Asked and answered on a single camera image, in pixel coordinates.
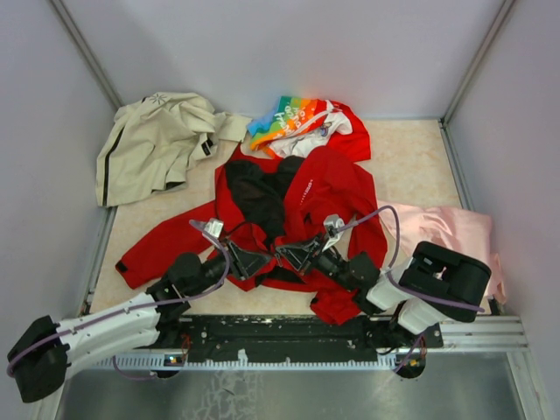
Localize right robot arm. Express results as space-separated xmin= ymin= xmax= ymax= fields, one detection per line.
xmin=276 ymin=238 xmax=492 ymax=347

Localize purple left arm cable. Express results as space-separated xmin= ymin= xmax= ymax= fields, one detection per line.
xmin=5 ymin=218 xmax=232 ymax=380

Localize pink satin cloth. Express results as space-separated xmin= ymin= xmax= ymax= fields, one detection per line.
xmin=380 ymin=203 xmax=507 ymax=304

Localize rainbow white red garment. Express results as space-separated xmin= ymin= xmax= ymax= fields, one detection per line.
xmin=247 ymin=96 xmax=372 ymax=162

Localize right aluminium frame post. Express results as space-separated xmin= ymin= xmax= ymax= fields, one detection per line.
xmin=439 ymin=0 xmax=517 ymax=129

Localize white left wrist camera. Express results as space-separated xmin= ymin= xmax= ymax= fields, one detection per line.
xmin=203 ymin=218 xmax=224 ymax=241

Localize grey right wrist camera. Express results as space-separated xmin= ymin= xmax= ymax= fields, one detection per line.
xmin=322 ymin=214 xmax=345 ymax=251

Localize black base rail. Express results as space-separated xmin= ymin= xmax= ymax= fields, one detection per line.
xmin=147 ymin=314 xmax=417 ymax=361

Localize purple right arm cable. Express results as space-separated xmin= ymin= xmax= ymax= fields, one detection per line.
xmin=332 ymin=204 xmax=487 ymax=377

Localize white slotted cable duct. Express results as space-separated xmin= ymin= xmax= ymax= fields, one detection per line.
xmin=69 ymin=349 xmax=406 ymax=372

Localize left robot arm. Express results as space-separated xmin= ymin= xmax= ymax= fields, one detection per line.
xmin=7 ymin=242 xmax=271 ymax=403

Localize aluminium frame post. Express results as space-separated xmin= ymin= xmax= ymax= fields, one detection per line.
xmin=46 ymin=0 xmax=123 ymax=110
xmin=439 ymin=0 xmax=517 ymax=129

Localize beige jacket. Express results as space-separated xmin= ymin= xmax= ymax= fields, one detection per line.
xmin=95 ymin=92 xmax=251 ymax=207

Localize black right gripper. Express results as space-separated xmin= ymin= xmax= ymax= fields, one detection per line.
xmin=277 ymin=230 xmax=357 ymax=291

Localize left aluminium frame post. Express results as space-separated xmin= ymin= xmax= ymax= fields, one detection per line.
xmin=46 ymin=0 xmax=123 ymax=110

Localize red jacket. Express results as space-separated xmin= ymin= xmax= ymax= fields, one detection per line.
xmin=115 ymin=146 xmax=388 ymax=325

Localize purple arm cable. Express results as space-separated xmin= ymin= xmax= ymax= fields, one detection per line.
xmin=332 ymin=204 xmax=487 ymax=377
xmin=5 ymin=218 xmax=232 ymax=380

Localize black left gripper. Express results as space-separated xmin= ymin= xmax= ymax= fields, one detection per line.
xmin=188 ymin=237 xmax=272 ymax=298

